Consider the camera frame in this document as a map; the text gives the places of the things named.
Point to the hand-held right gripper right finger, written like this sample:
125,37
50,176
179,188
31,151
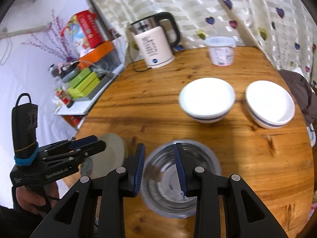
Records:
179,168

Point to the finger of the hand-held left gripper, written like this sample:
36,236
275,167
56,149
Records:
84,140
94,147

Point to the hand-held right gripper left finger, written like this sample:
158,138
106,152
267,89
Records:
138,168

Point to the grey plate with blue print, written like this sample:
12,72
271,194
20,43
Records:
111,151

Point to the stainless steel bowl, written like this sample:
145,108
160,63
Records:
163,186

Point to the white bowl with blue stripe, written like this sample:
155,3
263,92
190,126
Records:
268,101
205,96

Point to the person's left forearm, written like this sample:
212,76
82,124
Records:
12,223

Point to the person's left hand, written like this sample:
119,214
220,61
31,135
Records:
27,200

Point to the small red jar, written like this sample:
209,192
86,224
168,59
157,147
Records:
75,121

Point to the lime green flat box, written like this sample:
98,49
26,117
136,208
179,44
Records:
85,81
86,90

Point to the dark green flat box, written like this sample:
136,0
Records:
81,75

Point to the grey handheld device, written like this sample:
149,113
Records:
69,73

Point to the clear storage box orange lid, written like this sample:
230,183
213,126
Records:
101,50

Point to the purple flower branches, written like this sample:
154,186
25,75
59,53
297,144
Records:
54,37

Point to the wooden pole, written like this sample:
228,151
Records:
24,31

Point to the colourful cartoon carton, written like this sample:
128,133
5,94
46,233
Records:
75,33

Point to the red carton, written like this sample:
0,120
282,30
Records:
89,27

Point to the white electric kettle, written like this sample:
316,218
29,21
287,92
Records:
153,47

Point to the white plastic tub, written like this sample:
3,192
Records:
220,54

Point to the brown cloth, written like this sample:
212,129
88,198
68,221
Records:
297,89

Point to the heart print curtain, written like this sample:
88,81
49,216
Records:
198,10

